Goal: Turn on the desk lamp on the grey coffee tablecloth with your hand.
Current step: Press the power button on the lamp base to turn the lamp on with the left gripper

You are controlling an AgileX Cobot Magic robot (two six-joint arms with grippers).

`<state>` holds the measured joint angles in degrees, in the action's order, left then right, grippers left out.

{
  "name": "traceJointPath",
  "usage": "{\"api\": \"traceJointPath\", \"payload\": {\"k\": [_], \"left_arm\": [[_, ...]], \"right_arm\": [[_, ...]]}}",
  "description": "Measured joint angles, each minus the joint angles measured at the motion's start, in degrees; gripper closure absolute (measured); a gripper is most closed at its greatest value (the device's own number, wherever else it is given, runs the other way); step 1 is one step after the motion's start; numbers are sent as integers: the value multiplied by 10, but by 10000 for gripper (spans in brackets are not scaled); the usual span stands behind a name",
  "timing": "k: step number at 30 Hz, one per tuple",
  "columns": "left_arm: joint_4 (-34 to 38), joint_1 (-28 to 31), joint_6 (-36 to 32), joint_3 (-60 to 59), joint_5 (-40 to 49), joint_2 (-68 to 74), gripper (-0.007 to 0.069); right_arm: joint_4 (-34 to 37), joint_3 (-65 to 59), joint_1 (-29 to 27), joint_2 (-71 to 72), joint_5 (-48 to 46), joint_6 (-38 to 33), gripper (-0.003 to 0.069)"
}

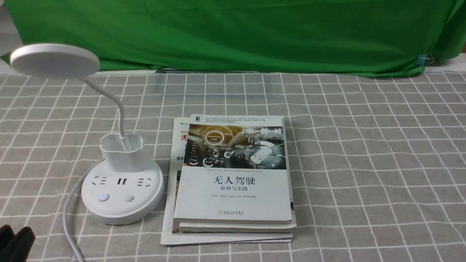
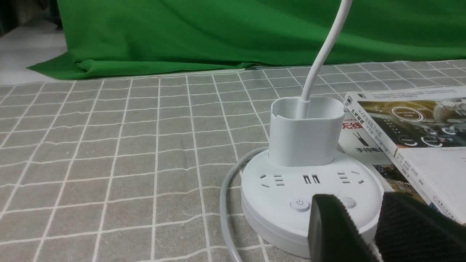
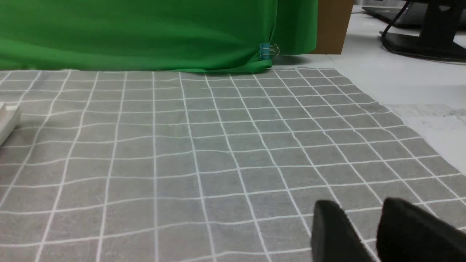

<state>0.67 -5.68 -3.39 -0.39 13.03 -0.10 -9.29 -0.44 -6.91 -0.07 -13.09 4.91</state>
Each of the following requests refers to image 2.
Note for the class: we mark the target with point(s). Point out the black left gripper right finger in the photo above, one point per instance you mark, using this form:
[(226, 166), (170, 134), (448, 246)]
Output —
[(410, 231)]

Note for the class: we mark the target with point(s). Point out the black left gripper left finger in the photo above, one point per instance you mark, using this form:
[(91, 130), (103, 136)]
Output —
[(332, 234)]

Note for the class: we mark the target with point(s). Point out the white desk lamp with sockets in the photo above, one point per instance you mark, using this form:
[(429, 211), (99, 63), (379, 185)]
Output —
[(302, 160)]

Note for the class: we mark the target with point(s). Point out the thin white magazine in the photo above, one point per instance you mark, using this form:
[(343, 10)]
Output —
[(356, 142)]

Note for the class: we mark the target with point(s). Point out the self-driving textbook, top book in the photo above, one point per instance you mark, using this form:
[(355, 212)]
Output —
[(423, 133)]

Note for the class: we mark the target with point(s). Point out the grey checked tablecloth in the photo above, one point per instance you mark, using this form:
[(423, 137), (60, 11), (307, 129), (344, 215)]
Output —
[(130, 169)]

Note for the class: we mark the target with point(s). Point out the green backdrop cloth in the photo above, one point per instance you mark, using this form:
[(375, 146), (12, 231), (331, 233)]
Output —
[(107, 38)]

